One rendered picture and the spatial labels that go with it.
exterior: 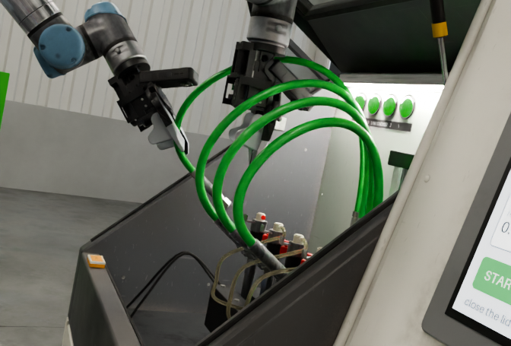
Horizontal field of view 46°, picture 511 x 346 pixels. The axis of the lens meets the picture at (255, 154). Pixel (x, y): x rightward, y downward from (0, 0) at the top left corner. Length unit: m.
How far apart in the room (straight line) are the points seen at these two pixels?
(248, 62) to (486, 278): 0.58
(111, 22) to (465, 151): 0.79
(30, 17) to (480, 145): 0.78
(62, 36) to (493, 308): 0.82
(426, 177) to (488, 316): 0.21
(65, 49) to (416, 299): 0.73
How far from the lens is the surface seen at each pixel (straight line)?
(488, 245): 0.66
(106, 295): 1.10
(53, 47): 1.12
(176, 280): 1.42
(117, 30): 1.26
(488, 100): 0.75
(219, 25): 8.12
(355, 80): 1.38
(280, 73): 1.07
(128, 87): 1.23
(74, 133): 7.57
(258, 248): 0.84
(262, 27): 1.05
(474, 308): 0.64
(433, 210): 0.74
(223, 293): 1.11
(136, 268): 1.39
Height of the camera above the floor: 1.29
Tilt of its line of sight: 3 degrees down
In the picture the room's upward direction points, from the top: 11 degrees clockwise
